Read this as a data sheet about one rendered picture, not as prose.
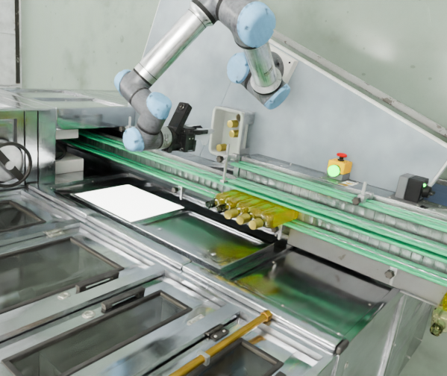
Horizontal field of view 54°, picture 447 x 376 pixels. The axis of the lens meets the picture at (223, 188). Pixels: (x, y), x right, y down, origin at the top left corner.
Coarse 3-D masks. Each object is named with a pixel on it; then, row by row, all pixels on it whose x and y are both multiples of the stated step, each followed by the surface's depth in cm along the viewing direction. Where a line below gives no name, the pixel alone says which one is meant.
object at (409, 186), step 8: (400, 176) 152; (408, 176) 153; (416, 176) 154; (400, 184) 153; (408, 184) 151; (416, 184) 149; (400, 192) 153; (408, 192) 151; (416, 192) 150; (408, 200) 152; (416, 200) 150
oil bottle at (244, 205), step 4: (244, 200) 172; (248, 200) 173; (252, 200) 173; (256, 200) 174; (260, 200) 175; (264, 200) 175; (240, 204) 167; (244, 204) 167; (248, 204) 168; (252, 204) 169; (240, 208) 166; (244, 208) 166; (244, 212) 166
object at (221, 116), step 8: (216, 112) 201; (224, 112) 204; (232, 112) 194; (240, 112) 191; (216, 120) 202; (224, 120) 206; (240, 120) 191; (216, 128) 204; (224, 128) 207; (232, 128) 204; (240, 128) 192; (216, 136) 205; (224, 136) 207; (240, 136) 193; (216, 144) 207; (232, 144) 205; (216, 152) 204; (224, 152) 205; (232, 152) 205
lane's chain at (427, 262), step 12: (96, 144) 254; (132, 156) 235; (156, 168) 225; (168, 168) 219; (192, 180) 210; (204, 180) 205; (300, 216) 175; (312, 216) 172; (324, 228) 169; (336, 228) 166; (360, 240) 160; (372, 240) 157; (396, 252) 153; (408, 252) 150; (420, 264) 148; (432, 264) 146; (444, 264) 143
